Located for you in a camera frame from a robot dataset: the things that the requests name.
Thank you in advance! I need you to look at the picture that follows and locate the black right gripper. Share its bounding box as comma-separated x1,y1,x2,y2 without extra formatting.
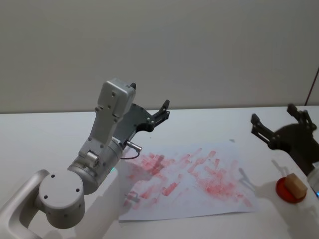
250,103,319,177

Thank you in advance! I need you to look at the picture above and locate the small wooden stamp block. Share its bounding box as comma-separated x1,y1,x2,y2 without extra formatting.
285,173,309,200

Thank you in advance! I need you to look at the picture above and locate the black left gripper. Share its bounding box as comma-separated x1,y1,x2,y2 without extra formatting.
113,82,171,148

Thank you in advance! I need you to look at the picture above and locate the round red ink pad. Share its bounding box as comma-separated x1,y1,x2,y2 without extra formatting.
275,175,308,204

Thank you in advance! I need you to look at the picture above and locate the white paper with red marks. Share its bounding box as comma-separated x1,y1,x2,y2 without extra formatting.
118,140,258,223

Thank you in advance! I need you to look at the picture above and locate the thin dark cable, silver plug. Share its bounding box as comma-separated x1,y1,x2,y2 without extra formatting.
121,140,143,160

